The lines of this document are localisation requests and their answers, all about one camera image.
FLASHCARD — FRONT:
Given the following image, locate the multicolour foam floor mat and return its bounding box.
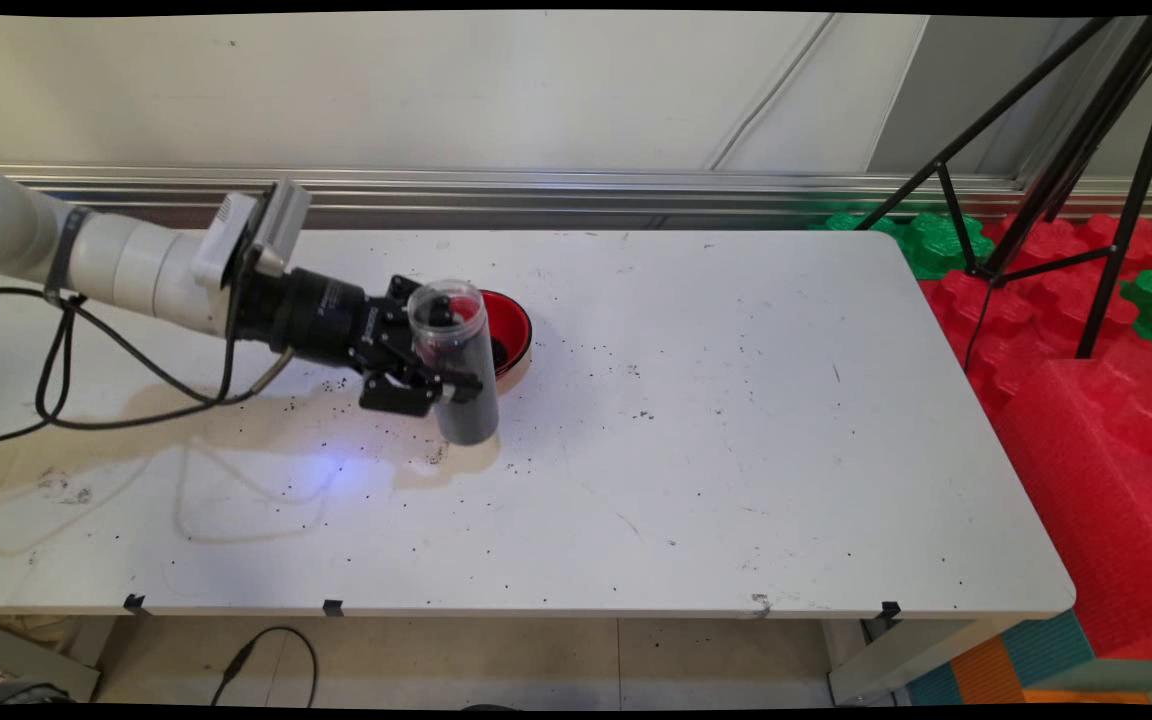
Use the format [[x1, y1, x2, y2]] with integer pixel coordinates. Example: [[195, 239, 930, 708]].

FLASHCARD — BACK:
[[904, 608, 1152, 707]]

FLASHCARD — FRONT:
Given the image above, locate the red foam puzzle block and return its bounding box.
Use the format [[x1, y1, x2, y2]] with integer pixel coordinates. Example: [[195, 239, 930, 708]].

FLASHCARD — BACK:
[[986, 213, 1152, 301], [921, 268, 1142, 416]]

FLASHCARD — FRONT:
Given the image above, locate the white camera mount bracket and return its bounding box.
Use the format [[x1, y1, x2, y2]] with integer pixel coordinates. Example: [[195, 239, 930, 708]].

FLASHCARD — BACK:
[[191, 190, 262, 296]]

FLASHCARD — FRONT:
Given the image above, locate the black floor cable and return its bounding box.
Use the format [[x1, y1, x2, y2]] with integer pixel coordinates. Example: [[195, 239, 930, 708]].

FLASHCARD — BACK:
[[211, 626, 319, 709]]

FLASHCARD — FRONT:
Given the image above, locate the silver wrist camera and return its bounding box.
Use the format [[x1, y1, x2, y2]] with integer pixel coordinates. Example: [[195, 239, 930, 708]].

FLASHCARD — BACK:
[[251, 180, 314, 279]]

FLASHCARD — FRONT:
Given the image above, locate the red bowl with black rim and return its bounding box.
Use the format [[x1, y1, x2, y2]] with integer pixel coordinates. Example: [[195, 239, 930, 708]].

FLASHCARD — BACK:
[[479, 289, 534, 383]]

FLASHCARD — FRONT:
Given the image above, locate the white wall cable conduit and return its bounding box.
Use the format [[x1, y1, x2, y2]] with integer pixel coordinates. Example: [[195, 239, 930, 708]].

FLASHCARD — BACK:
[[708, 14, 837, 173]]

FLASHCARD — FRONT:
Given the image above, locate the clear jar with dark grains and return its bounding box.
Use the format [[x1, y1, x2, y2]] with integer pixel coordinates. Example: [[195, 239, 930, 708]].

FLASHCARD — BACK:
[[406, 278, 502, 448]]

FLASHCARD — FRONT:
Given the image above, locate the black tripod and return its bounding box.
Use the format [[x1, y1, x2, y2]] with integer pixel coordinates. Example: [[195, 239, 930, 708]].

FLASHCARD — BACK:
[[851, 15, 1152, 376]]

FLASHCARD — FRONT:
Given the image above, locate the aluminium wall rail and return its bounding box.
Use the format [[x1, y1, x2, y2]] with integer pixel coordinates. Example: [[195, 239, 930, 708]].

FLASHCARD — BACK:
[[0, 163, 1152, 227]]

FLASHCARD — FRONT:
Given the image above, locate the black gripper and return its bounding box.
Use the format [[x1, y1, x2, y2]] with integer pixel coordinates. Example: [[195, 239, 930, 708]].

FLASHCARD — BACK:
[[231, 268, 485, 418]]

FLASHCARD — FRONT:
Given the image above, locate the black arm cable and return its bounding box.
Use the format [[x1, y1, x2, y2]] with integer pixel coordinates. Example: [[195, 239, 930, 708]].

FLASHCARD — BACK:
[[0, 285, 297, 451]]

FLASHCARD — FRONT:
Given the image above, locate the grey table leg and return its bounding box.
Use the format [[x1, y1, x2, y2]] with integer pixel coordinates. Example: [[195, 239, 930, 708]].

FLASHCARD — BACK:
[[0, 618, 103, 703], [826, 615, 1027, 706]]

